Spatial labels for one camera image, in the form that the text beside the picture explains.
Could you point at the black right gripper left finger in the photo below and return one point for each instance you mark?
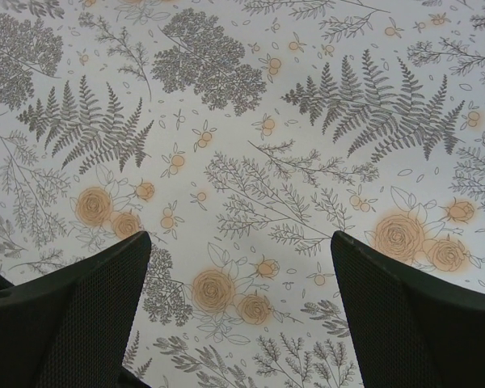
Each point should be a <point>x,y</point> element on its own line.
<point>70,328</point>

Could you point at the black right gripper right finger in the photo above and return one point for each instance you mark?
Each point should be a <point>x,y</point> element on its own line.
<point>408,328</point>

